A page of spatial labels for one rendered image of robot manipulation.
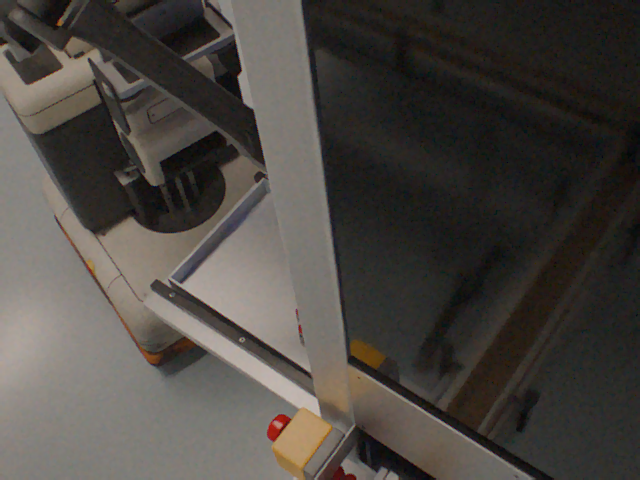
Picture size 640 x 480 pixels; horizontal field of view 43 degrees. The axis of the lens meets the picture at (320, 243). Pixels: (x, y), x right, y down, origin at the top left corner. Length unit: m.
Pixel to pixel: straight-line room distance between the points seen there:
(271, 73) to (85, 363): 1.92
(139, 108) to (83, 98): 0.30
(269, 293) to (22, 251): 1.48
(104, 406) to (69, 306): 0.36
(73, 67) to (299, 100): 1.40
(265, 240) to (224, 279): 0.10
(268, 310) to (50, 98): 0.83
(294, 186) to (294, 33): 0.18
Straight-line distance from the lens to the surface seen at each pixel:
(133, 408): 2.35
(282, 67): 0.59
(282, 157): 0.68
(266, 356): 1.31
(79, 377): 2.44
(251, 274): 1.41
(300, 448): 1.10
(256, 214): 1.48
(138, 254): 2.25
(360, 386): 0.98
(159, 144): 1.76
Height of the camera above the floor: 2.06
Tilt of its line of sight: 55 degrees down
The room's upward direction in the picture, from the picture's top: 9 degrees counter-clockwise
